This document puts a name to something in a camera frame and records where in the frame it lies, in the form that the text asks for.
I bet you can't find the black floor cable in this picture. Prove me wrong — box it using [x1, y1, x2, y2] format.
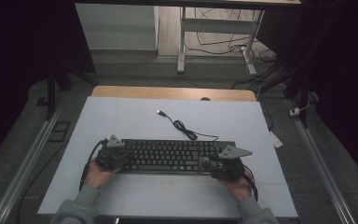
[15, 146, 73, 224]

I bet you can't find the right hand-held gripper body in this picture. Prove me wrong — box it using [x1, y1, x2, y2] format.
[213, 145, 254, 183]

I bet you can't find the tangle of floor cables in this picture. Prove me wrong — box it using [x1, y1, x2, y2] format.
[185, 7, 278, 63]

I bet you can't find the white board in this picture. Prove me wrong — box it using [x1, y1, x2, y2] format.
[36, 96, 298, 218]

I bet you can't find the black stand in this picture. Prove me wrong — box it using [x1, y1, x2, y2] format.
[35, 62, 99, 120]
[260, 59, 311, 129]

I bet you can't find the black keyboard cable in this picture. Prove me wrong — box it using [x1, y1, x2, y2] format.
[156, 109, 220, 142]

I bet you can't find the right hand-held gripper cable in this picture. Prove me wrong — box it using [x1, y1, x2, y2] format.
[241, 164, 259, 203]

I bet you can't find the white cabinet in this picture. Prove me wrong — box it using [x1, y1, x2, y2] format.
[75, 3, 159, 51]

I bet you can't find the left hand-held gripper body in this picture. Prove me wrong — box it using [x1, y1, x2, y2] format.
[94, 134, 127, 172]

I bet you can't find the black computer keyboard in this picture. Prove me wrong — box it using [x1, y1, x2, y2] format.
[117, 138, 241, 175]

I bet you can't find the person's left hand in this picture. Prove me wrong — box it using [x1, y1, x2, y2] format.
[84, 160, 120, 189]

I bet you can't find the white desk frame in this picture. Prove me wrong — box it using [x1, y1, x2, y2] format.
[176, 7, 266, 76]

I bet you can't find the aluminium rail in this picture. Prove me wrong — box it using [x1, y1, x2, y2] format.
[287, 99, 357, 224]
[0, 102, 63, 224]

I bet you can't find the person's right hand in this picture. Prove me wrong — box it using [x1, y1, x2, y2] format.
[220, 174, 254, 203]

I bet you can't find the white paper strip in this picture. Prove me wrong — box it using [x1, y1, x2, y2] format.
[268, 130, 283, 148]

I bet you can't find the wooden table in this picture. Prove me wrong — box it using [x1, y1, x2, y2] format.
[91, 85, 257, 103]

